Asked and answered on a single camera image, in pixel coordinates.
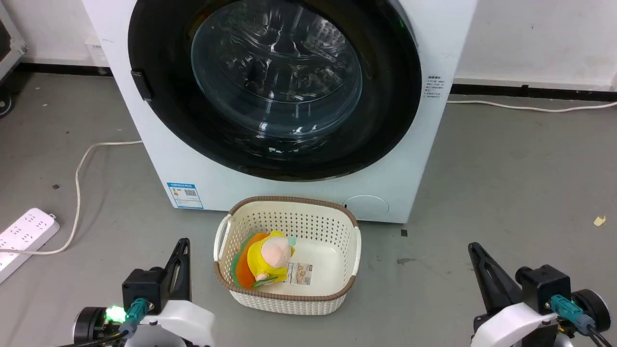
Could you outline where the white front-load washing machine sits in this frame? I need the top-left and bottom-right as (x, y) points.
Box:
(81, 0), (479, 224)

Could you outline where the cream perforated laundry basket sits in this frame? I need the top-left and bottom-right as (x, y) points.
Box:
(214, 196), (362, 316)

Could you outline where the white text sticker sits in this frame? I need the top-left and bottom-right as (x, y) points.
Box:
(424, 75), (444, 100)

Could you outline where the grey framed cart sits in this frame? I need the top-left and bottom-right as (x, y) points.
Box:
(0, 2), (28, 82)

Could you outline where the yellow and orange plush doll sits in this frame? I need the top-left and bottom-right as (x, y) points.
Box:
(231, 230), (297, 290)

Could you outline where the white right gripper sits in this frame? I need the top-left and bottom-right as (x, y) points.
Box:
(468, 242), (561, 347)

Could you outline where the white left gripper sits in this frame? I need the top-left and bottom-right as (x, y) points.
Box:
(124, 238), (216, 347)

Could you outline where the black caster wheel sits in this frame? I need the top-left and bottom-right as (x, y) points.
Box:
(0, 87), (15, 119)

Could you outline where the blue energy label sticker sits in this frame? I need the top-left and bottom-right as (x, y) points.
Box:
(167, 182), (204, 210)

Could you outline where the teal plug black right cable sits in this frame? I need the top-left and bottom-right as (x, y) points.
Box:
(550, 294), (617, 347)

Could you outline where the black round glass washer door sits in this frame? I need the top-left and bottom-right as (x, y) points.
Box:
(128, 0), (423, 182)

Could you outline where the white paper product tag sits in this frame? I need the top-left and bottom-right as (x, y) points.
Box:
(285, 262), (313, 286)

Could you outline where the white power cable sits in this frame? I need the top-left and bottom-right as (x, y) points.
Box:
(446, 99), (617, 113)
(0, 140), (144, 255)

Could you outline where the white power strip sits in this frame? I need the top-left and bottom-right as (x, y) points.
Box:
(0, 208), (61, 284)

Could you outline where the round white filter cover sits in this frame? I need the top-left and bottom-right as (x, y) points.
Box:
(344, 195), (389, 222)

